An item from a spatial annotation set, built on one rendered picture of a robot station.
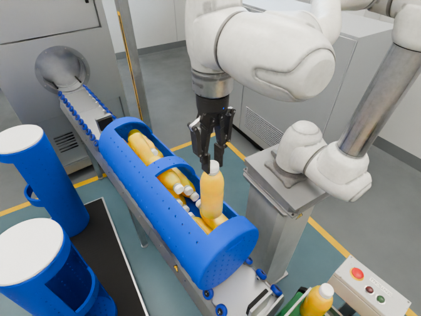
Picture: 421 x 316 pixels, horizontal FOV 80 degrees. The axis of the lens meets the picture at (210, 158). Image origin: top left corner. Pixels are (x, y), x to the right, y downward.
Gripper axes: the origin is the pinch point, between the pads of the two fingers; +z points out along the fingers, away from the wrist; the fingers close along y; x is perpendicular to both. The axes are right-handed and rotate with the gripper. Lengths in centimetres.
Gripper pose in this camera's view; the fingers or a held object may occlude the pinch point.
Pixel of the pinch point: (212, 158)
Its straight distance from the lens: 69.5
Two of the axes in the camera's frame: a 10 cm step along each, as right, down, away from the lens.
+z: 0.0, 7.4, 6.7
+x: 6.3, 5.2, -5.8
